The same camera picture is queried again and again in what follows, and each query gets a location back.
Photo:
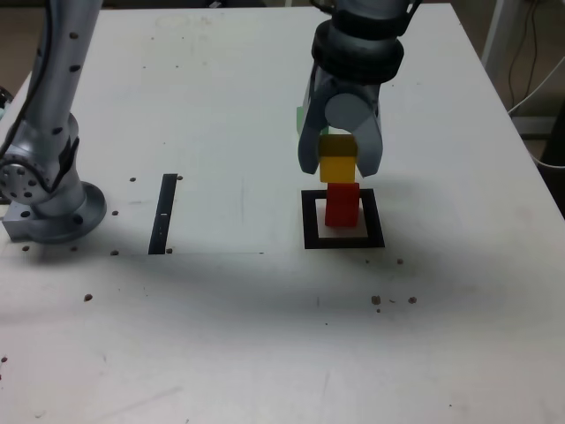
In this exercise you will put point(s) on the white shelf board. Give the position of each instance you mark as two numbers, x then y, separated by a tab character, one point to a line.
536	126

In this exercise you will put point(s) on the white frame post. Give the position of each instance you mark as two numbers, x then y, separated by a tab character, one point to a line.
493	31

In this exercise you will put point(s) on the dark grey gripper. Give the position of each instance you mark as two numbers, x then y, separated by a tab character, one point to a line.
357	86

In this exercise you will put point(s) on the red cube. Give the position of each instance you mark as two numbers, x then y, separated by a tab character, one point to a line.
342	207

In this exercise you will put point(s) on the black tape strip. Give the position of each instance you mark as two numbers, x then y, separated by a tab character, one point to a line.
162	212

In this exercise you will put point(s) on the black tape square outline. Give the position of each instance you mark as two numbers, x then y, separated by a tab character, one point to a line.
309	221

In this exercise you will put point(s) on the yellow cube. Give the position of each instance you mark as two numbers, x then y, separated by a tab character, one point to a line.
337	170

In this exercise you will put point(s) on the green cube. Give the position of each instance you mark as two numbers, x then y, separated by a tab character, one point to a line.
299	121

